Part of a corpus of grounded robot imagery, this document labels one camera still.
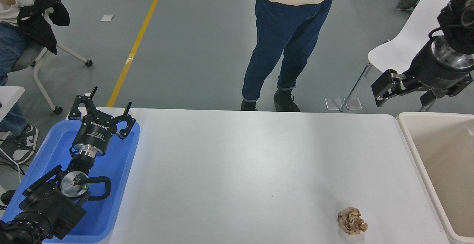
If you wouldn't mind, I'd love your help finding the tan paper ball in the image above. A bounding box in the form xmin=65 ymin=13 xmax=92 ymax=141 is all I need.
xmin=337 ymin=207 xmax=368 ymax=235

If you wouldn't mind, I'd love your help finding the large pale bin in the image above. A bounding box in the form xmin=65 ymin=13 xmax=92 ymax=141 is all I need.
xmin=396 ymin=112 xmax=474 ymax=244

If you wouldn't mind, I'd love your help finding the black jacket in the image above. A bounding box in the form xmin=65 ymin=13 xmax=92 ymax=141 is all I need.
xmin=17 ymin=0 xmax=71 ymax=56

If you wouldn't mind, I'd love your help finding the small white side table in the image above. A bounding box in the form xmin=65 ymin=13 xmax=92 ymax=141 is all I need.
xmin=0 ymin=86 xmax=25 ymax=122

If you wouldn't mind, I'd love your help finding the grey wheeled chair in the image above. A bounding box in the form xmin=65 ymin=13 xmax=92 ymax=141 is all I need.
xmin=11 ymin=7 xmax=93 ymax=115

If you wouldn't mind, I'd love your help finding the black floor cable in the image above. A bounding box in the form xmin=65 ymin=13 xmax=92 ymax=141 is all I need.
xmin=0 ymin=135 xmax=37 ymax=156

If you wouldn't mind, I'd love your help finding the seated person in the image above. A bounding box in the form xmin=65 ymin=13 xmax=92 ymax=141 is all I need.
xmin=0 ymin=0 xmax=39 ymax=165

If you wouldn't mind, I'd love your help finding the clear floor pad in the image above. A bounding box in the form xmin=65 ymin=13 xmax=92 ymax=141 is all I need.
xmin=344 ymin=97 xmax=363 ymax=110
xmin=325 ymin=97 xmax=343 ymax=110

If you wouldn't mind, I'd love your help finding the small black floor object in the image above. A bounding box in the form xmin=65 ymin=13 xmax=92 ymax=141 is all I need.
xmin=0 ymin=190 xmax=17 ymax=205

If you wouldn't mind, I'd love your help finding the blue plastic tray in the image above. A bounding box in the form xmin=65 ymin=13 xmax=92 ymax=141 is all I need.
xmin=0 ymin=119 xmax=141 ymax=244

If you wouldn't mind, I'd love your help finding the white floor cable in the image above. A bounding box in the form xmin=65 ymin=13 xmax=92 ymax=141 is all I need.
xmin=0 ymin=146 xmax=23 ymax=185

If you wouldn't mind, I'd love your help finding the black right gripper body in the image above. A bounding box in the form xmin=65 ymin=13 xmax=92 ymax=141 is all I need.
xmin=405 ymin=40 xmax=474 ymax=90

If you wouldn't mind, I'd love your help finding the standing person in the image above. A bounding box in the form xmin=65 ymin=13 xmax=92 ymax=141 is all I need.
xmin=241 ymin=0 xmax=340 ymax=112

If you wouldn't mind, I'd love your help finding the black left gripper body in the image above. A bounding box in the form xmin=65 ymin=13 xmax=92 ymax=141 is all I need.
xmin=72 ymin=111 xmax=119 ymax=153

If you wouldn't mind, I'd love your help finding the white plastic chair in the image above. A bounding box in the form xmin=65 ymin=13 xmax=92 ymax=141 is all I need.
xmin=339 ymin=0 xmax=474 ymax=112

